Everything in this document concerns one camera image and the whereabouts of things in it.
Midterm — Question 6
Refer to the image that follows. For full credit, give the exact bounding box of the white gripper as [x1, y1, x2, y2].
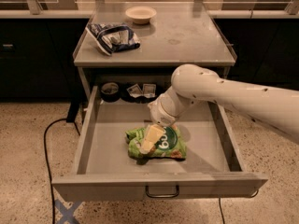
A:
[139, 94, 176, 154]

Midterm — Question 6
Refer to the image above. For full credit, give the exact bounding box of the green rice chip bag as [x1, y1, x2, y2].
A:
[125, 125, 187, 160]

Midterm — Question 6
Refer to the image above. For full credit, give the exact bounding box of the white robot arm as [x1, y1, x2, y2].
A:
[149, 64, 299, 143]

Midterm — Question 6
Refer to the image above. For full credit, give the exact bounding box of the open grey top drawer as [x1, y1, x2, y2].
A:
[52, 87, 267, 202]

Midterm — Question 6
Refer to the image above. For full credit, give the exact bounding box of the grey cabinet with counter top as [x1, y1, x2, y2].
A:
[74, 2, 235, 95]

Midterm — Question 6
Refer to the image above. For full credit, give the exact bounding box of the blue white snack bag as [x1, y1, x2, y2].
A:
[85, 23, 141, 56]

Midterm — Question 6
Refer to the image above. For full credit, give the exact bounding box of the black tray with packets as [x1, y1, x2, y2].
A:
[120, 83, 164, 104]

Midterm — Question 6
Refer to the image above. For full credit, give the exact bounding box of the white square packet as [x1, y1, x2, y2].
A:
[143, 84, 156, 98]

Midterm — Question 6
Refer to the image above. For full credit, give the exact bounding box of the white paper packet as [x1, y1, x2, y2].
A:
[126, 84, 143, 98]

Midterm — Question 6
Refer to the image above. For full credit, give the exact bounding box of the black tape roll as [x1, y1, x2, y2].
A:
[100, 82, 120, 103]

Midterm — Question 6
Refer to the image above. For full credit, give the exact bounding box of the white paper bowl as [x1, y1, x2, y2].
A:
[125, 7, 156, 25]

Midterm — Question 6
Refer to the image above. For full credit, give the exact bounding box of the black metal drawer handle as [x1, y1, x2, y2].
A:
[145, 186, 179, 199]

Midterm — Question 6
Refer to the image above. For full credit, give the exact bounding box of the black power cable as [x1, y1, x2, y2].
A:
[43, 118, 81, 224]

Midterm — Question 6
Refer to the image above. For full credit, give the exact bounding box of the black cable under drawer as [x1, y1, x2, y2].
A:
[218, 189, 260, 224]

